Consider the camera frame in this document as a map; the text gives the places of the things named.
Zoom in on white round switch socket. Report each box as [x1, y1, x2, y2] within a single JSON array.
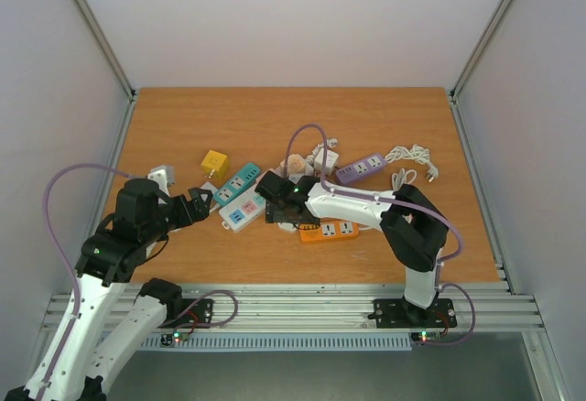
[[277, 222, 297, 233]]

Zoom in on long white power strip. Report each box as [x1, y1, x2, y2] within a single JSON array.
[[219, 173, 266, 233]]

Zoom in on peach cube adapter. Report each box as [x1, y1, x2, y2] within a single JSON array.
[[279, 154, 314, 176]]

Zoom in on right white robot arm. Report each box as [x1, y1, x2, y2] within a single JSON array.
[[255, 170, 448, 326]]

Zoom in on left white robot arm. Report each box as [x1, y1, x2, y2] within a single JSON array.
[[5, 179, 212, 400]]

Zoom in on grey plug adapter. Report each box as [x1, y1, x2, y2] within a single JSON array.
[[201, 182, 218, 193]]

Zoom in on teal power strip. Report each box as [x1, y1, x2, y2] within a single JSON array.
[[213, 162, 261, 207]]

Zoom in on yellow cube adapter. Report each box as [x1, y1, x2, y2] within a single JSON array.
[[201, 149, 229, 181]]

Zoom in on orange power strip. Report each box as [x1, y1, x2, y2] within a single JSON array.
[[299, 220, 359, 244]]

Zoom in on white cube socket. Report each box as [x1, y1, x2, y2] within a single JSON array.
[[313, 148, 339, 176]]

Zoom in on purple power strip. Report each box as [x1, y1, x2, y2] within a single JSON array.
[[335, 153, 387, 185]]

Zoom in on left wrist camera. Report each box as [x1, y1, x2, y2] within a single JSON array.
[[147, 165, 175, 188]]

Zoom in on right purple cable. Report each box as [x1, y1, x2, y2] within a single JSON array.
[[286, 124, 477, 347]]

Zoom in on purple cable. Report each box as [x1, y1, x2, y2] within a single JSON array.
[[286, 124, 477, 347], [35, 162, 147, 396]]

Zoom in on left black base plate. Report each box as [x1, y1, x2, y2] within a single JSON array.
[[161, 298, 214, 329]]

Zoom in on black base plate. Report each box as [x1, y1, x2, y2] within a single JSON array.
[[367, 298, 458, 329], [161, 298, 214, 329]]

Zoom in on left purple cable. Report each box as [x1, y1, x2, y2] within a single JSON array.
[[35, 162, 147, 396]]

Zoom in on grey slotted cable duct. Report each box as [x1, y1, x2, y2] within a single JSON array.
[[138, 332, 412, 353]]

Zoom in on white coiled power cord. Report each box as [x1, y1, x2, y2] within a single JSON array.
[[356, 143, 440, 233]]

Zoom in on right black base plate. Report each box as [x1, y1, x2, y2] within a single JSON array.
[[367, 298, 458, 329]]

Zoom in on aluminium rail frame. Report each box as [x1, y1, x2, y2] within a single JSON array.
[[40, 89, 569, 401]]

